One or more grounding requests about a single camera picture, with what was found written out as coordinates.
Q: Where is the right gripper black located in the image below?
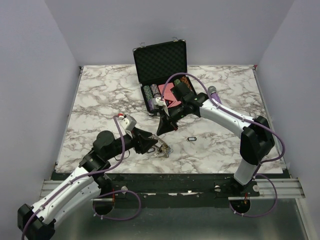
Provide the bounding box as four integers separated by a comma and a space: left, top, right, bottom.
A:
156, 101, 188, 136

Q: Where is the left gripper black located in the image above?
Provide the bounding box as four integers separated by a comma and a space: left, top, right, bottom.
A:
105, 126, 159, 160

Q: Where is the silver disc keyring holder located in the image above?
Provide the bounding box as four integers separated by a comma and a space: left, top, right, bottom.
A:
148, 134, 173, 158

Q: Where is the key with black tag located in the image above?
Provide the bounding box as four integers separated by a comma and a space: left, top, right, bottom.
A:
187, 136, 197, 142

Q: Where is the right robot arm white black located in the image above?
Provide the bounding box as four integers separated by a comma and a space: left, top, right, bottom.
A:
155, 82, 275, 196

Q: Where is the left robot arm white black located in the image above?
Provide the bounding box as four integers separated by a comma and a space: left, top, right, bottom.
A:
17, 127, 158, 240

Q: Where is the pink playing card deck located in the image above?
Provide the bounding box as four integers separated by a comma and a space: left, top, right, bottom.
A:
163, 82, 181, 108

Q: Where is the black poker chip case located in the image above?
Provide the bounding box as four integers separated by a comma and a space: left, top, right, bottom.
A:
132, 39, 188, 117

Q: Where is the purple glitter toy microphone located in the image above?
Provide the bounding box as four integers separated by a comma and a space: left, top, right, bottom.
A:
207, 86, 222, 104

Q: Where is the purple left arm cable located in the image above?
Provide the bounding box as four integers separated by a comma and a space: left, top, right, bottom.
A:
21, 114, 142, 240

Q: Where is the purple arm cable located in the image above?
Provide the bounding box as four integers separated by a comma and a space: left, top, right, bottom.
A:
161, 72, 286, 218
21, 114, 142, 240

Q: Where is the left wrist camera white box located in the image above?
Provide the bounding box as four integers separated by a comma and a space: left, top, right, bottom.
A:
118, 113, 137, 135

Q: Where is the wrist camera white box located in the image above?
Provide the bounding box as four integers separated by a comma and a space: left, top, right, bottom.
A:
118, 113, 137, 135
152, 97, 169, 115

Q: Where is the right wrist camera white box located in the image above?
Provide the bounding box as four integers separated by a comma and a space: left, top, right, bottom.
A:
152, 97, 169, 115

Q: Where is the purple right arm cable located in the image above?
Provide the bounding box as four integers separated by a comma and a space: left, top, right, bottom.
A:
161, 72, 286, 218

